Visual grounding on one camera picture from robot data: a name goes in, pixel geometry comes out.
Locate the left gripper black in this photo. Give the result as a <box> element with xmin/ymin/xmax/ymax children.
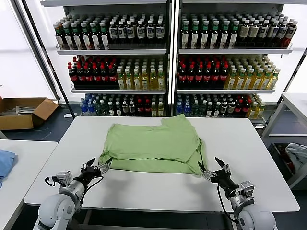
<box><xmin>78</xmin><ymin>157</ymin><xmax>113</xmax><ymax>185</ymax></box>

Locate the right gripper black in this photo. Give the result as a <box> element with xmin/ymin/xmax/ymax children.
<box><xmin>198</xmin><ymin>157</ymin><xmax>239</xmax><ymax>192</ymax></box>

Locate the green t-shirt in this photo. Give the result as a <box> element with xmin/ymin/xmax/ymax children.
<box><xmin>98</xmin><ymin>113</ymin><xmax>209</xmax><ymax>178</ymax></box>

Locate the black storage crate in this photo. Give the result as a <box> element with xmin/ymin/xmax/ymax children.
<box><xmin>268</xmin><ymin>142</ymin><xmax>307</xmax><ymax>184</ymax></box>

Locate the red object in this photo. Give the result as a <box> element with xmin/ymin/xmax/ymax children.
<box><xmin>279</xmin><ymin>143</ymin><xmax>298</xmax><ymax>177</ymax></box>

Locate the white side table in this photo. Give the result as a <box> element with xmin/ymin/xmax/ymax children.
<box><xmin>260</xmin><ymin>92</ymin><xmax>307</xmax><ymax>190</ymax></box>

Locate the white grey cloth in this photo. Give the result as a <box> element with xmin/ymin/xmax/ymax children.
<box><xmin>284</xmin><ymin>143</ymin><xmax>307</xmax><ymax>174</ymax></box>

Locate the blue cloth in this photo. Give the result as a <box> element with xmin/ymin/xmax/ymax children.
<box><xmin>0</xmin><ymin>148</ymin><xmax>19</xmax><ymax>189</ymax></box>

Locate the brown cardboard box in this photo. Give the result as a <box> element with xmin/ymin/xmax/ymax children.
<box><xmin>0</xmin><ymin>97</ymin><xmax>59</xmax><ymax>131</ymax></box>

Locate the silver metal rods bundle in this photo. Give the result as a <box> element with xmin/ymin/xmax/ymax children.
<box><xmin>0</xmin><ymin>105</ymin><xmax>36</xmax><ymax>117</ymax></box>

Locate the black slanted pole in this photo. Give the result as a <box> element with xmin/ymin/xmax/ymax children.
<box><xmin>22</xmin><ymin>0</ymin><xmax>74</xmax><ymax>118</ymax></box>
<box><xmin>275</xmin><ymin>47</ymin><xmax>307</xmax><ymax>113</ymax></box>

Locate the grey metal shelf unit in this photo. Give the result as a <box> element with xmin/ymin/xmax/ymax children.
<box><xmin>40</xmin><ymin>0</ymin><xmax>174</xmax><ymax>118</ymax></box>
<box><xmin>174</xmin><ymin>0</ymin><xmax>295</xmax><ymax>129</ymax></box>

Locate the green-cap dark tea bottle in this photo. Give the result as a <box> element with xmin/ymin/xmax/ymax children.
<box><xmin>62</xmin><ymin>23</ymin><xmax>74</xmax><ymax>50</ymax></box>
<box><xmin>229</xmin><ymin>21</ymin><xmax>240</xmax><ymax>49</ymax></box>
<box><xmin>201</xmin><ymin>21</ymin><xmax>211</xmax><ymax>49</ymax></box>
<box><xmin>90</xmin><ymin>23</ymin><xmax>101</xmax><ymax>50</ymax></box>
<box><xmin>181</xmin><ymin>21</ymin><xmax>191</xmax><ymax>49</ymax></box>
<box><xmin>71</xmin><ymin>23</ymin><xmax>83</xmax><ymax>50</ymax></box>
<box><xmin>210</xmin><ymin>21</ymin><xmax>221</xmax><ymax>49</ymax></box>
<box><xmin>99</xmin><ymin>22</ymin><xmax>110</xmax><ymax>50</ymax></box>
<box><xmin>81</xmin><ymin>23</ymin><xmax>92</xmax><ymax>50</ymax></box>
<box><xmin>220</xmin><ymin>21</ymin><xmax>231</xmax><ymax>49</ymax></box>
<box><xmin>190</xmin><ymin>21</ymin><xmax>201</xmax><ymax>49</ymax></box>

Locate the grey slanted pole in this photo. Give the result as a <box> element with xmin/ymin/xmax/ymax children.
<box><xmin>12</xmin><ymin>0</ymin><xmax>60</xmax><ymax>102</ymax></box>

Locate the orange-label dark tea bottle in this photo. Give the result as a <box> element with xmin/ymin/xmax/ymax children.
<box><xmin>55</xmin><ymin>22</ymin><xmax>65</xmax><ymax>50</ymax></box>

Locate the beige-label dark drink bottle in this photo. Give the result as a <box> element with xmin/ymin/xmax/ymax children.
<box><xmin>238</xmin><ymin>20</ymin><xmax>251</xmax><ymax>47</ymax></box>
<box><xmin>248</xmin><ymin>20</ymin><xmax>261</xmax><ymax>47</ymax></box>

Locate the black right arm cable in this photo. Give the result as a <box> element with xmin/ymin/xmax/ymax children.
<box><xmin>217</xmin><ymin>184</ymin><xmax>240</xmax><ymax>225</ymax></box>

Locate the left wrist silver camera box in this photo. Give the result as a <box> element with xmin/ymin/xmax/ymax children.
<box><xmin>55</xmin><ymin>170</ymin><xmax>73</xmax><ymax>187</ymax></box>

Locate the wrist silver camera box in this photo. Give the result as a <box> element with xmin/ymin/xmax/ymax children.
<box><xmin>55</xmin><ymin>170</ymin><xmax>73</xmax><ymax>187</ymax></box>
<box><xmin>239</xmin><ymin>181</ymin><xmax>255</xmax><ymax>198</ymax></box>

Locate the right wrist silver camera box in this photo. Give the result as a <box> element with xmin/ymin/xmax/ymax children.
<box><xmin>239</xmin><ymin>181</ymin><xmax>255</xmax><ymax>198</ymax></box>

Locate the grey table frame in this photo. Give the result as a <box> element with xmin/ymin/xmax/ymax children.
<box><xmin>79</xmin><ymin>207</ymin><xmax>240</xmax><ymax>230</ymax></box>

